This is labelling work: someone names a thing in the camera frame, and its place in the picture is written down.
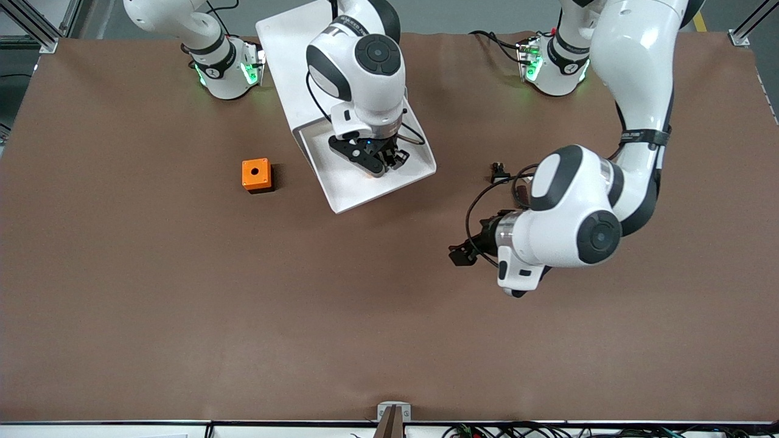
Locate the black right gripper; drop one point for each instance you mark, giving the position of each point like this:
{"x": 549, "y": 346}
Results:
{"x": 390, "y": 150}

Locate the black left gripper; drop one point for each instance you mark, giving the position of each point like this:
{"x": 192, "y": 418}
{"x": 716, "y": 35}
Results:
{"x": 485, "y": 239}

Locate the white plastic drawer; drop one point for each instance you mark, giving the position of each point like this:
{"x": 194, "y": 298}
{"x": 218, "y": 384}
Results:
{"x": 353, "y": 188}

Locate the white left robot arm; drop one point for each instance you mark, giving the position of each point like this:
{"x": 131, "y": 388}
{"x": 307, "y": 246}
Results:
{"x": 633, "y": 73}

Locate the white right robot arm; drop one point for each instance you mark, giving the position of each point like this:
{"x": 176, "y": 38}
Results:
{"x": 365, "y": 79}

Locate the white drawer cabinet shell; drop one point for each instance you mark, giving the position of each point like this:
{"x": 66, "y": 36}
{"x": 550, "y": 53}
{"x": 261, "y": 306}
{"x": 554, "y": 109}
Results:
{"x": 286, "y": 55}

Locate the brown table mat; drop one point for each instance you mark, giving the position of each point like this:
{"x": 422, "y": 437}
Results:
{"x": 389, "y": 316}

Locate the brown pole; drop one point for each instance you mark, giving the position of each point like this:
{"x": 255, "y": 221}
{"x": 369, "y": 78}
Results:
{"x": 391, "y": 426}

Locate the small black switch module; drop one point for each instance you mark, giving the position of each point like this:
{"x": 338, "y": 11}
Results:
{"x": 500, "y": 174}

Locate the orange push-button enclosure box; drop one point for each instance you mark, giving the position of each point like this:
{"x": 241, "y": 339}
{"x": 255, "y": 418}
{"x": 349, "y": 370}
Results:
{"x": 255, "y": 174}

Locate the grey metal bracket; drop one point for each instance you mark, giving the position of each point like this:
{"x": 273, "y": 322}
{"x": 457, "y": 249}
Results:
{"x": 384, "y": 407}

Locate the white table edge rail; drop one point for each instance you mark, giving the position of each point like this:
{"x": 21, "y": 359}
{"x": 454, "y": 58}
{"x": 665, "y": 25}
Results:
{"x": 91, "y": 429}

